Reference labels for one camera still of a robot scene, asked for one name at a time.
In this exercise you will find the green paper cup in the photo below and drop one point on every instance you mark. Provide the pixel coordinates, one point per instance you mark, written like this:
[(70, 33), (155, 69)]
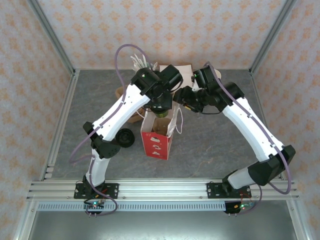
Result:
[(161, 115)]

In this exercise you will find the brown cardboard cup carrier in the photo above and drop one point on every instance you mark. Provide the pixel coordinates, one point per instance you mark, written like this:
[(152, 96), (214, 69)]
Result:
[(162, 127)]

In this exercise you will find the red white paper bag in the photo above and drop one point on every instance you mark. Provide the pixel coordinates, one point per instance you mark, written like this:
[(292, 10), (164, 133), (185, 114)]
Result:
[(155, 147)]

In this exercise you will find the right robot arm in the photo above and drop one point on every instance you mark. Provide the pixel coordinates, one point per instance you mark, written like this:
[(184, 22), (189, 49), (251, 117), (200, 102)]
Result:
[(252, 130)]

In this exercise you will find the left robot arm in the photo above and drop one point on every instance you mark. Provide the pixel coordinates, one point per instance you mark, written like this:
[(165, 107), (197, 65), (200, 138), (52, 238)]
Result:
[(120, 112)]

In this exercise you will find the black cup lid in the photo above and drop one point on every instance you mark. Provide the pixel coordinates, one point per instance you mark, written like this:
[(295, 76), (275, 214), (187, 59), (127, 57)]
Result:
[(126, 138)]

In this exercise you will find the small circuit board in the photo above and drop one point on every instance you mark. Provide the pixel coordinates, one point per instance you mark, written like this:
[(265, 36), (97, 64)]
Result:
[(94, 205), (241, 206)]

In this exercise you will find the grey metal sheet panel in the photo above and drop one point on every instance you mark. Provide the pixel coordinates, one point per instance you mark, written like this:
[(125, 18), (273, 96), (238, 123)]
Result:
[(162, 227)]

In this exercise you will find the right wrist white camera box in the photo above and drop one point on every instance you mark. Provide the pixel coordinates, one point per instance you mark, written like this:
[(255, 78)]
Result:
[(195, 86)]

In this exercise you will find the aluminium side rail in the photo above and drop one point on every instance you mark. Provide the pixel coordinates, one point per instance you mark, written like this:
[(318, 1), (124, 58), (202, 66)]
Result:
[(257, 85), (71, 90)]

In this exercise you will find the aluminium frame post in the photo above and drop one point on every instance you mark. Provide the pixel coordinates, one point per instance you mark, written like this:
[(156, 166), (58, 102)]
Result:
[(272, 35), (53, 35)]

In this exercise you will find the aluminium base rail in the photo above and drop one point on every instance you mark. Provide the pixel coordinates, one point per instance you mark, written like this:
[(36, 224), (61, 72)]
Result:
[(162, 190)]

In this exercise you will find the aluminium frame leg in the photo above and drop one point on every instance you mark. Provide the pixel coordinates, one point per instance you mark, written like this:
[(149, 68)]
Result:
[(25, 222), (297, 222)]

